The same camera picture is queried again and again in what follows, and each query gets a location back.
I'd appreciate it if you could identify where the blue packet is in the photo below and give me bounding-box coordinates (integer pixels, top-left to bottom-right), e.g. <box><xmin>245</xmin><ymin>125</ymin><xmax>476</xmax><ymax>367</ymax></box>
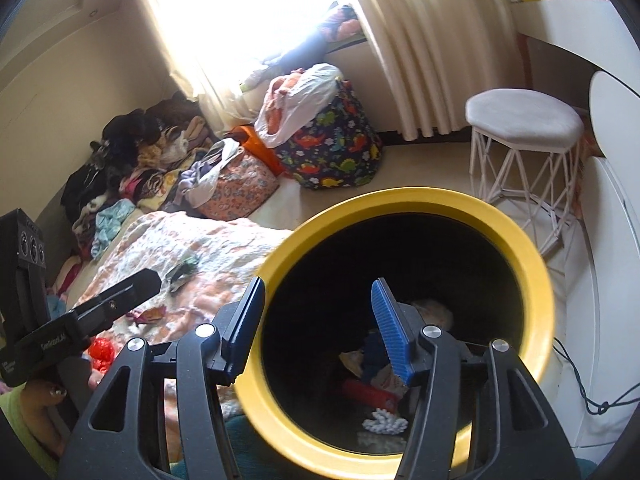
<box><xmin>361</xmin><ymin>332</ymin><xmax>397</xmax><ymax>382</ymax></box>

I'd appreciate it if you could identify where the white wire-leg stool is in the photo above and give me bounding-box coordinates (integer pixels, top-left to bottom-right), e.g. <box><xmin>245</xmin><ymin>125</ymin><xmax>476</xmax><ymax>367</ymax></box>
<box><xmin>465</xmin><ymin>87</ymin><xmax>586</xmax><ymax>257</ymax></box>

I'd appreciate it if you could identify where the teal cloth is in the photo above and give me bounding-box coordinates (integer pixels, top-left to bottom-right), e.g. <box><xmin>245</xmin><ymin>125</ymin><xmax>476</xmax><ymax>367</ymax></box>
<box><xmin>170</xmin><ymin>407</ymin><xmax>263</xmax><ymax>480</ymax></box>

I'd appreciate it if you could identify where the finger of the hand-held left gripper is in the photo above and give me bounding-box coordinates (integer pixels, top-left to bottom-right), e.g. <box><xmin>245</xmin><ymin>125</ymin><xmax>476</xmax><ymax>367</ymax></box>
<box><xmin>75</xmin><ymin>268</ymin><xmax>163</xmax><ymax>337</ymax></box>

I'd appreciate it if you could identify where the red cylindrical can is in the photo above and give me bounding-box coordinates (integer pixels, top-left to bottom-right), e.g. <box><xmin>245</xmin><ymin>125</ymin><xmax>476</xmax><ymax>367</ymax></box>
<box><xmin>342</xmin><ymin>379</ymin><xmax>402</xmax><ymax>414</ymax></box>

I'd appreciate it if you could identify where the floral fabric bag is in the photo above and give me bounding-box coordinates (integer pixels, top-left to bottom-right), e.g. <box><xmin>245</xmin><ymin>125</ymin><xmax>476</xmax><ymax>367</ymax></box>
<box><xmin>192</xmin><ymin>152</ymin><xmax>281</xmax><ymax>220</ymax></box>

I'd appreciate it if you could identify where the white plastic bag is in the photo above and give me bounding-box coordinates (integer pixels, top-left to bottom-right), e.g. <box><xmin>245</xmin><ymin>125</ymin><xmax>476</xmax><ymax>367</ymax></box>
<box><xmin>255</xmin><ymin>63</ymin><xmax>339</xmax><ymax>149</ymax></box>

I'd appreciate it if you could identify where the dark green wrapper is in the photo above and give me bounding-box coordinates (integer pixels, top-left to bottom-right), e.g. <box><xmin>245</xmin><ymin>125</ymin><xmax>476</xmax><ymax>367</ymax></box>
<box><xmin>165</xmin><ymin>255</ymin><xmax>201</xmax><ymax>294</ymax></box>

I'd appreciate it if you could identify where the person's left hand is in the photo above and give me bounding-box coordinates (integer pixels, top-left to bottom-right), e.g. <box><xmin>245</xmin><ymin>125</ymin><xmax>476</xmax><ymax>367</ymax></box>
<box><xmin>19</xmin><ymin>379</ymin><xmax>70</xmax><ymax>442</ymax></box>

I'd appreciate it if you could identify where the light blue cloth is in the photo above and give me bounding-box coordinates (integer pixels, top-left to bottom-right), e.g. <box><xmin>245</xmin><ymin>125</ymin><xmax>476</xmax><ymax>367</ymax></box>
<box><xmin>90</xmin><ymin>199</ymin><xmax>136</xmax><ymax>261</ymax></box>

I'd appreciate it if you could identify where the white and lavender garment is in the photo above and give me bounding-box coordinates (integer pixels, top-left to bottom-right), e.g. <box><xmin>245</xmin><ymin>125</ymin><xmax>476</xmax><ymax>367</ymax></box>
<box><xmin>177</xmin><ymin>139</ymin><xmax>241</xmax><ymax>204</ymax></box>

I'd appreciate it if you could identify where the white and orange wrapper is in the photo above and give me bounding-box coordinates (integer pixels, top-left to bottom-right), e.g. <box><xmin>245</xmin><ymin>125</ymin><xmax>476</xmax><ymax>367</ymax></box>
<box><xmin>370</xmin><ymin>370</ymin><xmax>407</xmax><ymax>397</ymax></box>

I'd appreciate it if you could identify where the orange towel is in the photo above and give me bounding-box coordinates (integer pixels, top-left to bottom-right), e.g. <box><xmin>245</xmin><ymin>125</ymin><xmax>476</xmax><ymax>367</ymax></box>
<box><xmin>264</xmin><ymin>75</ymin><xmax>302</xmax><ymax>134</ymax></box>

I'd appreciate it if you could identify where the window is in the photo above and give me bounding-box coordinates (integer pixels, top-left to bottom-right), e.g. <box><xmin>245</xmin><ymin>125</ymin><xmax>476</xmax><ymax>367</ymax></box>
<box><xmin>150</xmin><ymin>0</ymin><xmax>351</xmax><ymax>63</ymax></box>

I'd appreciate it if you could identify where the yellow rimmed black bin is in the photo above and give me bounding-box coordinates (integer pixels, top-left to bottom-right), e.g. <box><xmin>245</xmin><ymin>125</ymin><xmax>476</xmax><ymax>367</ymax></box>
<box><xmin>234</xmin><ymin>187</ymin><xmax>556</xmax><ymax>480</ymax></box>

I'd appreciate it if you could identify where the brown snack bar wrapper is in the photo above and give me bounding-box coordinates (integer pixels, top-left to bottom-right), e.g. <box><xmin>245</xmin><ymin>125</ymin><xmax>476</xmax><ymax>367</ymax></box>
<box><xmin>125</xmin><ymin>305</ymin><xmax>167</xmax><ymax>327</ymax></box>

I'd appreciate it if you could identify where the red plastic bag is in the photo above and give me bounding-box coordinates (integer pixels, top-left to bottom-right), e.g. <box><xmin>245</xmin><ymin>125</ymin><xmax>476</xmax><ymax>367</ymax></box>
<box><xmin>82</xmin><ymin>337</ymin><xmax>119</xmax><ymax>374</ymax></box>

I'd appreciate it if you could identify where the white fluffy item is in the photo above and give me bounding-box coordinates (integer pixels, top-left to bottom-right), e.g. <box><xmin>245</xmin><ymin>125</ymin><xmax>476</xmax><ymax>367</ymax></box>
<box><xmin>361</xmin><ymin>407</ymin><xmax>409</xmax><ymax>436</ymax></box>

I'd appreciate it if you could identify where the dinosaur print storage bag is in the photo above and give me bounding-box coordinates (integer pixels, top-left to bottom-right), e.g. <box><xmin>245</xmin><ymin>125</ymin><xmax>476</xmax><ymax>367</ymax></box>
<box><xmin>280</xmin><ymin>80</ymin><xmax>384</xmax><ymax>191</ymax></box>

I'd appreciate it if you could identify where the dark green cable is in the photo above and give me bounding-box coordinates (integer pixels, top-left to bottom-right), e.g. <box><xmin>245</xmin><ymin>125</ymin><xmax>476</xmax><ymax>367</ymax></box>
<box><xmin>552</xmin><ymin>337</ymin><xmax>640</xmax><ymax>416</ymax></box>

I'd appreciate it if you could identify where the white desk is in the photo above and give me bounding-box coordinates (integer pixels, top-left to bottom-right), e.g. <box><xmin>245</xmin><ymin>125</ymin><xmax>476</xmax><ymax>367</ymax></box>
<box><xmin>510</xmin><ymin>0</ymin><xmax>640</xmax><ymax>453</ymax></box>

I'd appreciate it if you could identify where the peach and white fleece blanket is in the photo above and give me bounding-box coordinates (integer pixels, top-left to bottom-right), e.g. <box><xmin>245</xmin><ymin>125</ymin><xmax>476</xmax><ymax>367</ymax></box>
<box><xmin>47</xmin><ymin>210</ymin><xmax>296</xmax><ymax>423</ymax></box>

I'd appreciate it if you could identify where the orange patterned cloth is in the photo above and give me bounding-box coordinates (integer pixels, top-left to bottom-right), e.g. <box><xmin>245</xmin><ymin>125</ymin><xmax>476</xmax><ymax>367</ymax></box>
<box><xmin>320</xmin><ymin>5</ymin><xmax>362</xmax><ymax>44</ymax></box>

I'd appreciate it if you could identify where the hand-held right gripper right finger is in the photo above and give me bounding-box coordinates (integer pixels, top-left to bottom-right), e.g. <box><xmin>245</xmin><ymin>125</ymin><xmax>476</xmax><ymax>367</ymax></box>
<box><xmin>370</xmin><ymin>279</ymin><xmax>584</xmax><ymax>480</ymax></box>

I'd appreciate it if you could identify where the cream curtain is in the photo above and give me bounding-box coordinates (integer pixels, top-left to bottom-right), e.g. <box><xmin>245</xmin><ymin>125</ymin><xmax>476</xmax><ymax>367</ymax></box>
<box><xmin>340</xmin><ymin>0</ymin><xmax>521</xmax><ymax>142</ymax></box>
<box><xmin>155</xmin><ymin>10</ymin><xmax>262</xmax><ymax>137</ymax></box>

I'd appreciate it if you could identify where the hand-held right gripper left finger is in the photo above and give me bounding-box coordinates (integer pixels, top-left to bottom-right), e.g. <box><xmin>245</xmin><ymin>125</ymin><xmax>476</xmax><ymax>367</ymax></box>
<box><xmin>59</xmin><ymin>276</ymin><xmax>266</xmax><ymax>480</ymax></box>

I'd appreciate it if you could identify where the dark jacket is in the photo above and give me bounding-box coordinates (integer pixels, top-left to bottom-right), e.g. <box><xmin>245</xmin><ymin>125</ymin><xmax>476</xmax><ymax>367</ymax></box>
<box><xmin>279</xmin><ymin>35</ymin><xmax>332</xmax><ymax>69</ymax></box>

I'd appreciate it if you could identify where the orange bag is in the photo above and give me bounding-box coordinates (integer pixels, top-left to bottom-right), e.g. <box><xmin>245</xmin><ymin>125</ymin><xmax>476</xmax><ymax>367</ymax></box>
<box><xmin>232</xmin><ymin>126</ymin><xmax>286</xmax><ymax>176</ymax></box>

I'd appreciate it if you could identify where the pile of mixed clothes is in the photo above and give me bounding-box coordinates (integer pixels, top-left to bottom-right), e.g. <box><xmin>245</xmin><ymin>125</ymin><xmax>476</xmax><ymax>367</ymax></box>
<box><xmin>60</xmin><ymin>100</ymin><xmax>221</xmax><ymax>261</ymax></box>

